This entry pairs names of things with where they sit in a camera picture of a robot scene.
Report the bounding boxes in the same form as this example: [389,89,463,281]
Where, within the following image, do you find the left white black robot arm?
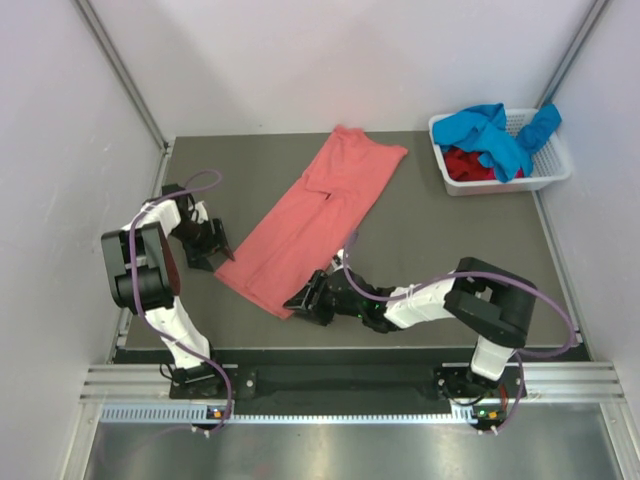
[101,184,234,399]

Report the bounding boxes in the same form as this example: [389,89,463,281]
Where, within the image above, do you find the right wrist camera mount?
[330,249,344,272]

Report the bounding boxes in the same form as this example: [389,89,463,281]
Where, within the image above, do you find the slotted cable duct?
[100,403,479,425]

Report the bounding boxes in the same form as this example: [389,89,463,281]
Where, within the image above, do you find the right aluminium corner post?
[535,0,613,109]

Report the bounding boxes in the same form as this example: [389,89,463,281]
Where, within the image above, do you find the blue t shirt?
[431,103,562,178]

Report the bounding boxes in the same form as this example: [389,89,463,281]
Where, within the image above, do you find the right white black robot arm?
[283,257,536,403]

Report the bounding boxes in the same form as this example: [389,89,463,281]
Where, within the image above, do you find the aluminium corner post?
[71,0,169,152]
[535,0,613,109]

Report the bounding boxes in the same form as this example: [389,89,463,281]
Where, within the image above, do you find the red t shirt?
[443,147,525,183]

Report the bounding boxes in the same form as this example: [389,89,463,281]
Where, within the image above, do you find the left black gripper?
[169,217,233,272]

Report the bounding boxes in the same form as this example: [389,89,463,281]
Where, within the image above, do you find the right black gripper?
[285,269,366,325]

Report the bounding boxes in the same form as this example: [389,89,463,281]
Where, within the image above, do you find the pink t shirt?
[215,126,408,320]

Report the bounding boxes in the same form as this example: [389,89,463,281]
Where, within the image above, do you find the aluminium frame rail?
[80,362,625,403]

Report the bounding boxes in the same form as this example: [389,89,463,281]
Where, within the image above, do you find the left aluminium corner post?
[71,0,169,152]

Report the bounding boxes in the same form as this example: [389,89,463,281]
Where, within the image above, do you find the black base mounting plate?
[180,347,517,415]

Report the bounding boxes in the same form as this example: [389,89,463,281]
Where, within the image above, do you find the white plastic basket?
[429,103,572,197]

